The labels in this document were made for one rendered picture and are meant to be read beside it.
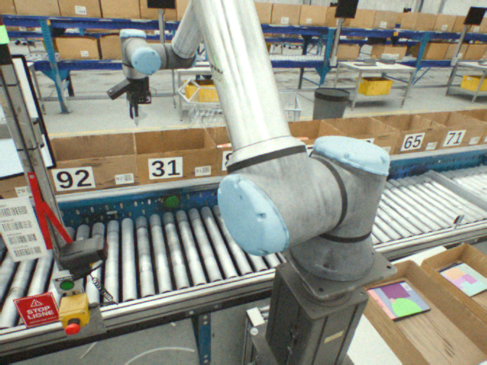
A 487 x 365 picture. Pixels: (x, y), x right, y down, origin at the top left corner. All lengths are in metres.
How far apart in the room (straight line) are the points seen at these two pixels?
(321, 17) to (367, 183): 6.42
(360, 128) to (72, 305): 1.97
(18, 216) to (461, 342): 1.38
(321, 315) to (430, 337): 0.58
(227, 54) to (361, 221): 0.40
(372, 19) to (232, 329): 6.78
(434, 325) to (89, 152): 1.71
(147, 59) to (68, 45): 4.62
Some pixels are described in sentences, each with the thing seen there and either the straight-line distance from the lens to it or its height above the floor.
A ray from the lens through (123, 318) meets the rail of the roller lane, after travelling 1.23.
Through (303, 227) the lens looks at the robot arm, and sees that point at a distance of 0.51.
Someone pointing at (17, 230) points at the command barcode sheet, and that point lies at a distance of 0.97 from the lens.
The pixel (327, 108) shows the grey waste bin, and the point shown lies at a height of 0.45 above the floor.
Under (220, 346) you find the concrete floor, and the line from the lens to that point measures 1.96.
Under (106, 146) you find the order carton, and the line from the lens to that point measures 1.79.
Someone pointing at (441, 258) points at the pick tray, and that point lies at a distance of 1.55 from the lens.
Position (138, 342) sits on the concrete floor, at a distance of 2.02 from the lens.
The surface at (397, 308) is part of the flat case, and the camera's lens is 1.28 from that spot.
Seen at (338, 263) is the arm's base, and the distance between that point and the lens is 0.68.
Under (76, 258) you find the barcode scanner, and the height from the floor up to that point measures 1.07.
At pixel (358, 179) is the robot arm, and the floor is 1.41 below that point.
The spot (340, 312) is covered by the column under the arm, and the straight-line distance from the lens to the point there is 0.82.
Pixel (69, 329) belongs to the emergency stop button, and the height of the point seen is 0.85.
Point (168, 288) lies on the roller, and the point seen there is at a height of 0.75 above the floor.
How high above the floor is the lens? 1.68
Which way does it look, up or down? 30 degrees down
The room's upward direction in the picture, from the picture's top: 3 degrees clockwise
